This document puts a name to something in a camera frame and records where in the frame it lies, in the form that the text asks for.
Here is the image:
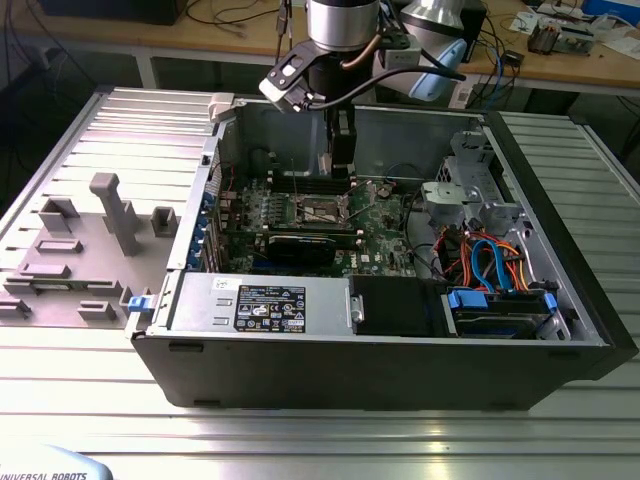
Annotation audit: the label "wooden desk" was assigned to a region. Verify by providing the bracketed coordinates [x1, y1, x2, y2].
[0, 0, 640, 99]

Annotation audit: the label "CPU socket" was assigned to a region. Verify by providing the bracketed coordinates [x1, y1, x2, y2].
[293, 192, 354, 225]

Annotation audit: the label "grey electronic device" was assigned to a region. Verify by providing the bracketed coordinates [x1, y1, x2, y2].
[555, 24, 597, 57]

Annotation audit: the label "black plastic shroud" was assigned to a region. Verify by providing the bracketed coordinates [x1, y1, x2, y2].
[348, 273, 450, 339]

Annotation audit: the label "grey parts rack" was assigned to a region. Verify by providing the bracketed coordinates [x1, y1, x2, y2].
[0, 171, 182, 329]

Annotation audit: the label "blue cardboard box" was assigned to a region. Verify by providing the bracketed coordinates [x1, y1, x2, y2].
[582, 0, 624, 16]

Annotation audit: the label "silver metal drive cage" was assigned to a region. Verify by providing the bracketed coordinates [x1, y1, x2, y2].
[422, 129, 531, 236]

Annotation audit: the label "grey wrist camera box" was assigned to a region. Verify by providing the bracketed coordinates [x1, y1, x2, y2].
[382, 46, 422, 70]

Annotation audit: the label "black camera cable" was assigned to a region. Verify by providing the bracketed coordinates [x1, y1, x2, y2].
[298, 67, 467, 112]

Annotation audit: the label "red data wire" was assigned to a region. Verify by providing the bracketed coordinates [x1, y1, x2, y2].
[433, 225, 464, 266]

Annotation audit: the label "black equipment box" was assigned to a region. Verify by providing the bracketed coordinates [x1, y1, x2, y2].
[38, 0, 187, 27]

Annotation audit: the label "green RAM stick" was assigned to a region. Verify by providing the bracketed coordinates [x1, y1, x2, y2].
[29, 281, 90, 292]

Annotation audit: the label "hard disk blue carrier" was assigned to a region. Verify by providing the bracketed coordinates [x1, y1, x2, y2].
[447, 285, 560, 342]

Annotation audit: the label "black open PC case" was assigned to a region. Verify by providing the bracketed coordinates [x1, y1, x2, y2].
[123, 93, 640, 412]

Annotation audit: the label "silver power supply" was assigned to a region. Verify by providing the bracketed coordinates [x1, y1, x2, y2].
[168, 272, 365, 339]

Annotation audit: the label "metal socket cover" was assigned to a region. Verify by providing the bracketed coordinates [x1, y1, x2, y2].
[342, 177, 377, 217]

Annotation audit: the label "brown hose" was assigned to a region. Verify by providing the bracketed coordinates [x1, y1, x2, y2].
[339, 32, 377, 71]

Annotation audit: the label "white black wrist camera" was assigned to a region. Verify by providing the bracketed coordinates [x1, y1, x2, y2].
[258, 42, 321, 114]

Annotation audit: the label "green motherboard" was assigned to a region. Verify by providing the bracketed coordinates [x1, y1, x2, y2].
[219, 172, 426, 280]

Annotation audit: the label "orange power wires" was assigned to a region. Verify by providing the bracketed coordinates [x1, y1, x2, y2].
[459, 228, 527, 292]

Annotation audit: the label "dark finned cooler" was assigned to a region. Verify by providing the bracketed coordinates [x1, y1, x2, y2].
[527, 22, 557, 56]

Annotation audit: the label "black graphics card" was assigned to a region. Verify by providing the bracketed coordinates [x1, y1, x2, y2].
[266, 230, 340, 269]

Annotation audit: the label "grey plastic latch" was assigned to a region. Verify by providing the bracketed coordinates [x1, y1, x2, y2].
[206, 92, 237, 124]

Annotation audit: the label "blue data wire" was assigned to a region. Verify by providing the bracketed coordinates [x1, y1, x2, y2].
[471, 238, 516, 294]

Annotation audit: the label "blue network cable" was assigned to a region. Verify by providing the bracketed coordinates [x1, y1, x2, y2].
[492, 42, 507, 109]

